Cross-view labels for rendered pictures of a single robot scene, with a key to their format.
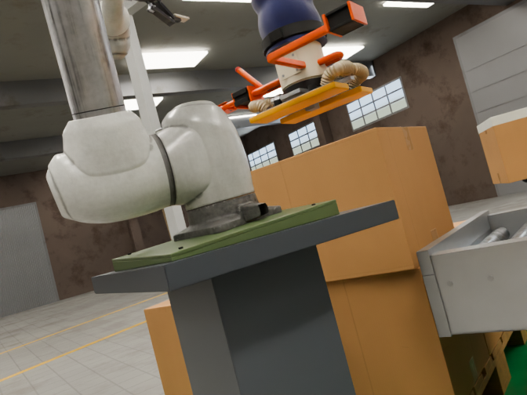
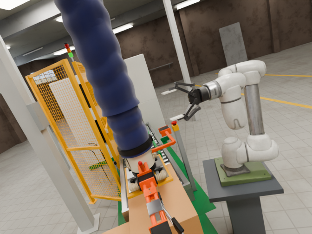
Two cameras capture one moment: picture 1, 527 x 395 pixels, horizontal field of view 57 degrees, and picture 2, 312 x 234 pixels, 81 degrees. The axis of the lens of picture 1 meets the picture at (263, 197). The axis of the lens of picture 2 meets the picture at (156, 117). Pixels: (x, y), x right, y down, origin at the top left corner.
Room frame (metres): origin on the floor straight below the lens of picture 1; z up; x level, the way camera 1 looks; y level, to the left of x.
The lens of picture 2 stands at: (2.28, 0.67, 1.81)
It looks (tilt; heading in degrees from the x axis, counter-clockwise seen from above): 17 degrees down; 226
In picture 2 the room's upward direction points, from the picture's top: 18 degrees counter-clockwise
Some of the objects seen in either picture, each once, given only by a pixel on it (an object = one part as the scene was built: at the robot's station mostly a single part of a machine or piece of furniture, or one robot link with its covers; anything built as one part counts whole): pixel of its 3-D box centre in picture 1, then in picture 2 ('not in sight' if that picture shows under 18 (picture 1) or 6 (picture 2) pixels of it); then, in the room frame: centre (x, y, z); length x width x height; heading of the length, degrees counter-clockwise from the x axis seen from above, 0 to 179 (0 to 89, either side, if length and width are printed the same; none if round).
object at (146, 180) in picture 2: (248, 97); (146, 180); (1.81, -0.04, 1.24); 0.10 x 0.08 x 0.06; 144
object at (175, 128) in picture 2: not in sight; (185, 159); (0.71, -0.71, 0.50); 0.07 x 0.07 x 1.00; 54
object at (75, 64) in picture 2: not in sight; (105, 121); (0.74, -2.22, 1.05); 1.17 x 0.10 x 2.10; 54
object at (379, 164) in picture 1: (337, 210); (163, 214); (1.66, -0.23, 0.74); 0.60 x 0.40 x 0.40; 52
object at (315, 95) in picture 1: (296, 99); (158, 166); (1.59, -0.19, 1.13); 0.34 x 0.10 x 0.05; 54
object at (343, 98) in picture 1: (323, 102); (132, 177); (1.74, -0.30, 1.13); 0.34 x 0.10 x 0.05; 54
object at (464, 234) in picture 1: (461, 236); (157, 198); (1.45, -0.54, 0.58); 0.70 x 0.03 x 0.06; 144
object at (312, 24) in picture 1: (293, 40); (135, 143); (1.66, -0.24, 1.35); 0.23 x 0.23 x 0.04
